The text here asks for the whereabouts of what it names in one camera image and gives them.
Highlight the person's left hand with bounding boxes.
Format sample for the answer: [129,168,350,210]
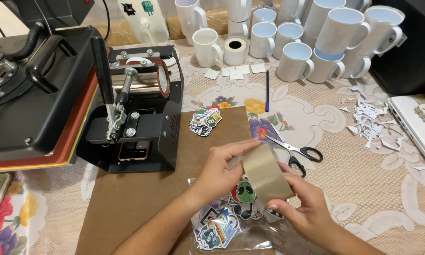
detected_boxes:
[191,139,262,207]

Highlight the person's right hand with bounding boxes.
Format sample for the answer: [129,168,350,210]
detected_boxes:
[267,161,336,242]

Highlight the brown packing tape roll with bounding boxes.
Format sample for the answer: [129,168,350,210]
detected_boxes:
[242,143,295,206]

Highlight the small pile of stickers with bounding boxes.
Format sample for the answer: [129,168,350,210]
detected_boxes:
[189,108,223,137]

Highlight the floral lace tablecloth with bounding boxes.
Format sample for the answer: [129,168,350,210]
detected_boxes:
[0,35,425,255]

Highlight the clear bag of stickers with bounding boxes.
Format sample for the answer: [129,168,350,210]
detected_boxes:
[187,175,292,253]

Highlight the black mug press attachment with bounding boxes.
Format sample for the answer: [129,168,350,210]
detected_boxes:
[76,35,185,174]

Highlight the heap of white paper scraps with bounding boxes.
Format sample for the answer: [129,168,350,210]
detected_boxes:
[338,85,407,152]

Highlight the white paper tape roll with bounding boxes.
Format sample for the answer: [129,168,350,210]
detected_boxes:
[223,36,251,67]

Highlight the white laptop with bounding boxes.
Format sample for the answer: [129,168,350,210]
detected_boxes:
[387,94,425,171]

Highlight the group of white mugs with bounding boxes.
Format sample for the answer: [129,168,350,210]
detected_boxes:
[174,0,407,84]

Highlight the black printer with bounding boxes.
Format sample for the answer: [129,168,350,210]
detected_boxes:
[369,0,425,96]

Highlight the black flat heat press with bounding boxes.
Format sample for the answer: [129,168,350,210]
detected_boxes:
[0,0,111,174]

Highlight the black handled scissors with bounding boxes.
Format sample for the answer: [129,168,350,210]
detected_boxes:
[261,133,324,178]

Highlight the black cable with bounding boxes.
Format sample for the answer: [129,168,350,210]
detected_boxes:
[102,0,111,42]

